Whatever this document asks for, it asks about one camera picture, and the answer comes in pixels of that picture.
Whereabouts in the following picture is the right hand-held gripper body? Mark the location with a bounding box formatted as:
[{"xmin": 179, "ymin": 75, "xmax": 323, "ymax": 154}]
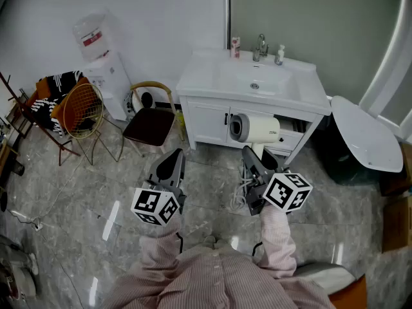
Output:
[{"xmin": 246, "ymin": 172, "xmax": 314, "ymax": 217}]

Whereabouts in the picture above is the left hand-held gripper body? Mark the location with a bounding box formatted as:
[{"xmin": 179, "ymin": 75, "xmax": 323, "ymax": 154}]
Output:
[{"xmin": 130, "ymin": 180, "xmax": 187, "ymax": 227}]

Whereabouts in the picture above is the white hair dryer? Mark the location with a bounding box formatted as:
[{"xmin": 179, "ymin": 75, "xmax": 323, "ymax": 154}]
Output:
[{"xmin": 229, "ymin": 113, "xmax": 281, "ymax": 160}]

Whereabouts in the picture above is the grey cable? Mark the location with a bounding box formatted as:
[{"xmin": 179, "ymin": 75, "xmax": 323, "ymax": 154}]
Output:
[{"xmin": 230, "ymin": 161, "xmax": 258, "ymax": 211}]

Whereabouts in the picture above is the white ceramic sink basin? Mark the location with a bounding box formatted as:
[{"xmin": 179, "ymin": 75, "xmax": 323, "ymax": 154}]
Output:
[{"xmin": 176, "ymin": 48, "xmax": 332, "ymax": 117}]

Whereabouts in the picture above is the person's left forearm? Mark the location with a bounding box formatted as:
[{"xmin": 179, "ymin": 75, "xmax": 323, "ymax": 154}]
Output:
[{"xmin": 138, "ymin": 216, "xmax": 184, "ymax": 272}]

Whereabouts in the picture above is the person's right forearm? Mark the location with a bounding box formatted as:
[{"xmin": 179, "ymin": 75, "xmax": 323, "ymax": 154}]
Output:
[{"xmin": 257, "ymin": 204, "xmax": 299, "ymax": 279}]

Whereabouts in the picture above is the wooden chair with dark seat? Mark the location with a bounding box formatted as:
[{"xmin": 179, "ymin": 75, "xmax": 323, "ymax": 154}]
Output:
[{"xmin": 122, "ymin": 81, "xmax": 187, "ymax": 158}]

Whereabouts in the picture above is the white vanity cabinet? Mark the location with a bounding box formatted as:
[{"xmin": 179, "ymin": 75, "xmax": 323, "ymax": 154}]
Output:
[{"xmin": 179, "ymin": 95, "xmax": 324, "ymax": 166}]

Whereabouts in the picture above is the black bin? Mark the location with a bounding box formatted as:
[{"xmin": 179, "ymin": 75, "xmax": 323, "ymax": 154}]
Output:
[{"xmin": 323, "ymin": 113, "xmax": 382, "ymax": 186}]

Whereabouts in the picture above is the white robot vacuum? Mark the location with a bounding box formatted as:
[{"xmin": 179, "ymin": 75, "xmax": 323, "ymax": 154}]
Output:
[{"xmin": 124, "ymin": 90, "xmax": 156, "ymax": 122}]

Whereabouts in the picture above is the grey and orange stool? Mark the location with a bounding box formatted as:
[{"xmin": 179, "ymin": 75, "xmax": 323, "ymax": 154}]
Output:
[{"xmin": 294, "ymin": 262, "xmax": 368, "ymax": 309}]

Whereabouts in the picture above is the white oval panel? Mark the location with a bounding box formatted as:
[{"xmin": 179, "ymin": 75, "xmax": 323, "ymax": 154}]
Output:
[{"xmin": 330, "ymin": 95, "xmax": 404, "ymax": 173}]

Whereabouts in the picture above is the person's striped shirt torso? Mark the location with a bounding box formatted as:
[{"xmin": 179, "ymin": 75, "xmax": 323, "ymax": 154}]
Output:
[{"xmin": 102, "ymin": 235, "xmax": 335, "ymax": 309}]

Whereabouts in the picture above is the white pump bottle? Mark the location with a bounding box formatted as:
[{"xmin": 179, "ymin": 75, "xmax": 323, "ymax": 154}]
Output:
[{"xmin": 274, "ymin": 44, "xmax": 286, "ymax": 66}]

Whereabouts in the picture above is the white water dispenser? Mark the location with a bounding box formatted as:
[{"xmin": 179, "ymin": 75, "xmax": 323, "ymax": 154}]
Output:
[{"xmin": 82, "ymin": 51, "xmax": 133, "ymax": 122}]

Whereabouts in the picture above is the chrome faucet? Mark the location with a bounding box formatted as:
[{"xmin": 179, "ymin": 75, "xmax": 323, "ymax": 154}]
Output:
[{"xmin": 252, "ymin": 33, "xmax": 270, "ymax": 62}]

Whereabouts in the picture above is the orange armchair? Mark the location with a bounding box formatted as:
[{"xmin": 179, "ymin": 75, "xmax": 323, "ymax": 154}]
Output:
[{"xmin": 26, "ymin": 75, "xmax": 91, "ymax": 135}]

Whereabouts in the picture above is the black and white striped cloth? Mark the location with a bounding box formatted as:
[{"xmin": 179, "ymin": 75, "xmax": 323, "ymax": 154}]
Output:
[{"xmin": 30, "ymin": 71, "xmax": 85, "ymax": 138}]

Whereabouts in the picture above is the white floor appliance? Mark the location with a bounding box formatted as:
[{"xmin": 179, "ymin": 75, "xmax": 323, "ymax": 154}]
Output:
[{"xmin": 0, "ymin": 235, "xmax": 40, "ymax": 302}]

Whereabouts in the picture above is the clear water jug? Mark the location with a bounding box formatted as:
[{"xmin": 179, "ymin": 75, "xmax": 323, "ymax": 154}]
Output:
[{"xmin": 72, "ymin": 11, "xmax": 112, "ymax": 62}]

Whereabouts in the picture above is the gold wire chair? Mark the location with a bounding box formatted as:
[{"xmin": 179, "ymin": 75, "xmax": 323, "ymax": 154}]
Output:
[{"xmin": 62, "ymin": 82, "xmax": 125, "ymax": 167}]

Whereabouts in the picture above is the white arched frame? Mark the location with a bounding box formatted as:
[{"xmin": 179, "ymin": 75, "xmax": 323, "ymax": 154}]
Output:
[{"xmin": 359, "ymin": 0, "xmax": 412, "ymax": 141}]

